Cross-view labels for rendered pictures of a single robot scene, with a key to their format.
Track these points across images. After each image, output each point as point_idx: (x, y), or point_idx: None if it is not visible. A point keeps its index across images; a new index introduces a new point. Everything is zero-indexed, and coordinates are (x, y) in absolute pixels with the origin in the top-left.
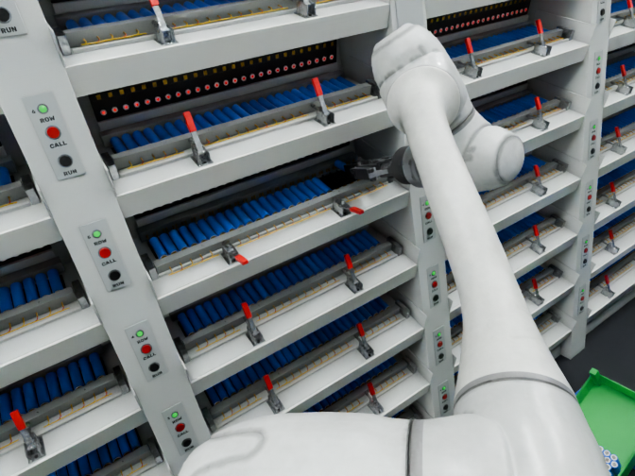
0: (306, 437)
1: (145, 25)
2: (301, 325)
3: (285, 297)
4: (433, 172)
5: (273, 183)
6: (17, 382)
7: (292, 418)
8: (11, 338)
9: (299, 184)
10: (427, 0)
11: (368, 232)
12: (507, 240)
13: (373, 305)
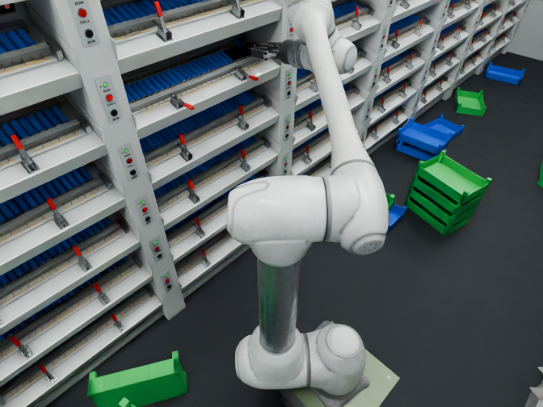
0: (286, 182)
1: None
2: (214, 149)
3: (202, 132)
4: (322, 68)
5: (194, 52)
6: None
7: (275, 177)
8: (45, 152)
9: (211, 55)
10: None
11: (248, 90)
12: None
13: (247, 140)
